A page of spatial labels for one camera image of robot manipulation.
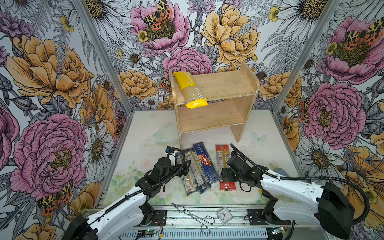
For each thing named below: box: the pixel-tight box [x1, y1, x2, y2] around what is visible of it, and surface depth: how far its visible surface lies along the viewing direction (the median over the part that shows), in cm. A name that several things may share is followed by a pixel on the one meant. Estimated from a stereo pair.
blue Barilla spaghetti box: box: [192, 142, 220, 194], surface depth 89 cm
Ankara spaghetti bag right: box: [184, 149, 211, 194], surface depth 88 cm
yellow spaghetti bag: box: [173, 71, 208, 109], surface depth 68 cm
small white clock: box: [216, 207, 233, 225], surface depth 75 cm
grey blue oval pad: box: [274, 168, 290, 177], surface depth 91 cm
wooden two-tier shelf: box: [169, 62, 260, 150], surface depth 81 cm
